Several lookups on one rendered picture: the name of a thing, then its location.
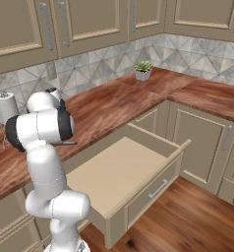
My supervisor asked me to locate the wire paper towel holder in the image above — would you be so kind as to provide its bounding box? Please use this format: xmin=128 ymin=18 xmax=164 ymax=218
xmin=0 ymin=93 xmax=11 ymax=151

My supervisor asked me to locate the silver cupboard door handle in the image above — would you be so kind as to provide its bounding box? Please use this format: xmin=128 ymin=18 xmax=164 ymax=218
xmin=38 ymin=2 xmax=55 ymax=52
xmin=57 ymin=1 xmax=72 ymax=48
xmin=130 ymin=0 xmax=138 ymax=33

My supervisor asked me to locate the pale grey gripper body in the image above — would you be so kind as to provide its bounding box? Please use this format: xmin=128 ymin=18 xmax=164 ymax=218
xmin=51 ymin=141 xmax=79 ymax=147

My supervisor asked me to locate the beige base cupboard door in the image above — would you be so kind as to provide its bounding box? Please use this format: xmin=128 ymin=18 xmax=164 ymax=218
xmin=167 ymin=100 xmax=234 ymax=195
xmin=216 ymin=123 xmax=234 ymax=211
xmin=0 ymin=181 xmax=90 ymax=252
xmin=131 ymin=100 xmax=171 ymax=140

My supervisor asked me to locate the white paper towel roll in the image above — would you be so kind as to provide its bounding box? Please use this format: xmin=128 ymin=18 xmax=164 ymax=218
xmin=0 ymin=92 xmax=21 ymax=127

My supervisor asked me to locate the green plant in white pot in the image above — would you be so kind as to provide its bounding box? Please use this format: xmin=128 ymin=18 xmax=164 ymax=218
xmin=133 ymin=60 xmax=154 ymax=82

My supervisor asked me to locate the grey wall outlet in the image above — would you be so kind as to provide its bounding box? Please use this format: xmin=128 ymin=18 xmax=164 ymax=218
xmin=45 ymin=62 xmax=57 ymax=82

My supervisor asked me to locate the beige open drawer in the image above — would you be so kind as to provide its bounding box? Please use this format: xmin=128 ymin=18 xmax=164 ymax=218
xmin=63 ymin=122 xmax=193 ymax=250

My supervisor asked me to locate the silver drawer handle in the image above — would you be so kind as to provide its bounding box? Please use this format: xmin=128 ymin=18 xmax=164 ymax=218
xmin=147 ymin=178 xmax=169 ymax=201

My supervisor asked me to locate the beige wall cupboard door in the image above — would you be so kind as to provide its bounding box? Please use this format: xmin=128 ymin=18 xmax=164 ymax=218
xmin=163 ymin=0 xmax=234 ymax=44
xmin=50 ymin=0 xmax=130 ymax=60
xmin=127 ymin=0 xmax=168 ymax=42
xmin=0 ymin=0 xmax=60 ymax=77

